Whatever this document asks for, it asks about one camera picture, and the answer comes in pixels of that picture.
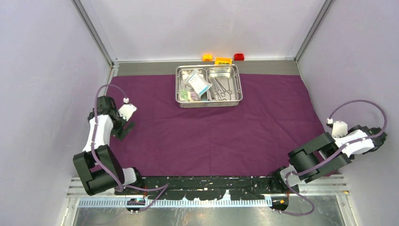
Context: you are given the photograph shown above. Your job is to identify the white sterile pouch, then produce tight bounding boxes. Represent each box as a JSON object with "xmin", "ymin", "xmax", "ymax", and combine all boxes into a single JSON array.
[{"xmin": 183, "ymin": 68, "xmax": 213, "ymax": 97}]

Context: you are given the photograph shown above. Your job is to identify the orange yellow toy block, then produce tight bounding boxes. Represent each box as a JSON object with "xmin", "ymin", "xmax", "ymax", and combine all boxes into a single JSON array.
[{"xmin": 215, "ymin": 57, "xmax": 232, "ymax": 65}]

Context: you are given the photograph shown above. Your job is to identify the purple cloth wrap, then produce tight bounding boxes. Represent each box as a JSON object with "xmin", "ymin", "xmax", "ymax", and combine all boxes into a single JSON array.
[{"xmin": 107, "ymin": 74, "xmax": 324, "ymax": 176}]

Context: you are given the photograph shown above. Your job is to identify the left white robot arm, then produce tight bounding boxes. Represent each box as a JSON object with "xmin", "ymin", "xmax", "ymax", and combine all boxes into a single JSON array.
[{"xmin": 73, "ymin": 96, "xmax": 144, "ymax": 196}]

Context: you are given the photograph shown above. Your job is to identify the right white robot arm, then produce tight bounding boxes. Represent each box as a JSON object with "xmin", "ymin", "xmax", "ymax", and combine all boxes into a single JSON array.
[{"xmin": 268, "ymin": 125, "xmax": 387, "ymax": 193}]

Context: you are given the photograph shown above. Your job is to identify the steel surgical forceps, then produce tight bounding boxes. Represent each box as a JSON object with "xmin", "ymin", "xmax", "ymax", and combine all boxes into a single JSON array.
[{"xmin": 214, "ymin": 77, "xmax": 232, "ymax": 100}]

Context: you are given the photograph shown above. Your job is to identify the green packet in tray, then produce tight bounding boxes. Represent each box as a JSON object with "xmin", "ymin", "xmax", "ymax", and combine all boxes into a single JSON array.
[{"xmin": 178, "ymin": 89, "xmax": 201, "ymax": 102}]

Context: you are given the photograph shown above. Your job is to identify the steel instrument tray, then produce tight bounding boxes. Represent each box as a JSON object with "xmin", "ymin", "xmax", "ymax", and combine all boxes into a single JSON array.
[{"xmin": 175, "ymin": 65, "xmax": 243, "ymax": 108}]

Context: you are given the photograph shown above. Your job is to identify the small orange block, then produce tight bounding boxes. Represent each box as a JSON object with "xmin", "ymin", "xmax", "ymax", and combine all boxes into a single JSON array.
[{"xmin": 202, "ymin": 54, "xmax": 213, "ymax": 62}]

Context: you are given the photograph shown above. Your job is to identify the red block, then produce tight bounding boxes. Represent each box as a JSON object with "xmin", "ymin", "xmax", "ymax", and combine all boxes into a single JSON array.
[{"xmin": 233, "ymin": 53, "xmax": 245, "ymax": 61}]

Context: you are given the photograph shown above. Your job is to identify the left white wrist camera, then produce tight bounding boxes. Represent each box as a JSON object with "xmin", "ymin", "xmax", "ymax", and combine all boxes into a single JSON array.
[{"xmin": 118, "ymin": 97, "xmax": 137, "ymax": 121}]

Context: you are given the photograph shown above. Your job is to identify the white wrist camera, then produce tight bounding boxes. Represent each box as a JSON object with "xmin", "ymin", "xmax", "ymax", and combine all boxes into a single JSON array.
[
  {"xmin": 118, "ymin": 97, "xmax": 137, "ymax": 121},
  {"xmin": 326, "ymin": 118, "xmax": 348, "ymax": 138}
]

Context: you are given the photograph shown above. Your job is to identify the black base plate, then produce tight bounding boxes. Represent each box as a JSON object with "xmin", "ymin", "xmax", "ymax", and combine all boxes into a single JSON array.
[{"xmin": 138, "ymin": 176, "xmax": 288, "ymax": 201}]

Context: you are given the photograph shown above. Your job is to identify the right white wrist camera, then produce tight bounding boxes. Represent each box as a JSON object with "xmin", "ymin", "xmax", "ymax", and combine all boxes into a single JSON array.
[{"xmin": 326, "ymin": 118, "xmax": 348, "ymax": 138}]

